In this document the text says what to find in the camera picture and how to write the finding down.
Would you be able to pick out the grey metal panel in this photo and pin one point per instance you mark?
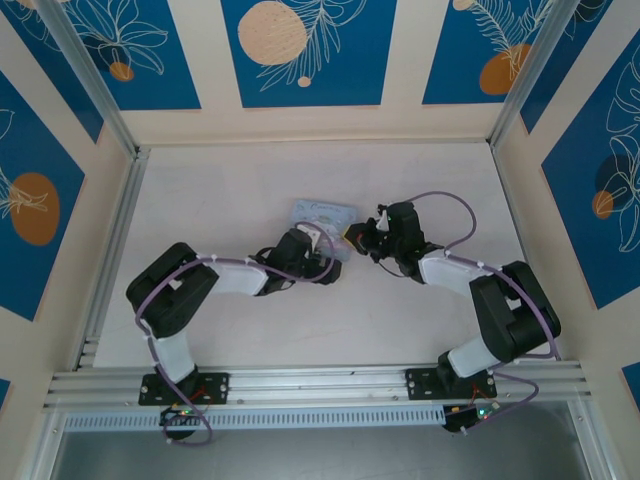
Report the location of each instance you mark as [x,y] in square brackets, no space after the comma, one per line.
[320,455]

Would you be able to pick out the aluminium frame post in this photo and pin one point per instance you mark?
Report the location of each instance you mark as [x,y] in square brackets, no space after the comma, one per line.
[95,85]
[535,70]

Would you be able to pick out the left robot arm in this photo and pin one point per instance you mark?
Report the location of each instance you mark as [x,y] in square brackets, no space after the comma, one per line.
[170,295]

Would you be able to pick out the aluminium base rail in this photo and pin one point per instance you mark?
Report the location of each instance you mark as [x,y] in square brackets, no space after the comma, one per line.
[320,382]

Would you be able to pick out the aluminium side rail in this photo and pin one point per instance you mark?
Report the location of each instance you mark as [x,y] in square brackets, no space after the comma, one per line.
[517,230]
[121,225]

